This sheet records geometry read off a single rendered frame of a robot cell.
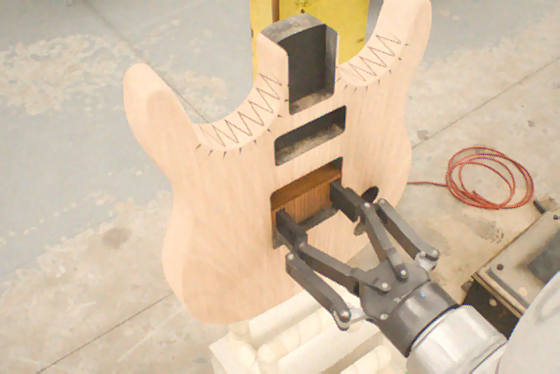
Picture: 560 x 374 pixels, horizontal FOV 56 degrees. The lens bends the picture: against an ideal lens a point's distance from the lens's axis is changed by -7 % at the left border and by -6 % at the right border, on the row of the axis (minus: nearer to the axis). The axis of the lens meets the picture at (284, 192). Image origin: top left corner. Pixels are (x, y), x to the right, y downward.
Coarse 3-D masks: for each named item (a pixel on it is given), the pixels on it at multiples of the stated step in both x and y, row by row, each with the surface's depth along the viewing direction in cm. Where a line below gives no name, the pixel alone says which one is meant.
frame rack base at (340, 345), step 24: (264, 312) 95; (288, 312) 95; (312, 312) 95; (264, 336) 92; (336, 336) 92; (360, 336) 92; (216, 360) 90; (288, 360) 89; (312, 360) 89; (336, 360) 89
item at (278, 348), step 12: (348, 300) 84; (324, 312) 83; (300, 324) 82; (312, 324) 82; (324, 324) 82; (288, 336) 80; (300, 336) 80; (312, 336) 82; (264, 348) 79; (276, 348) 79; (288, 348) 80; (264, 360) 79; (276, 360) 79
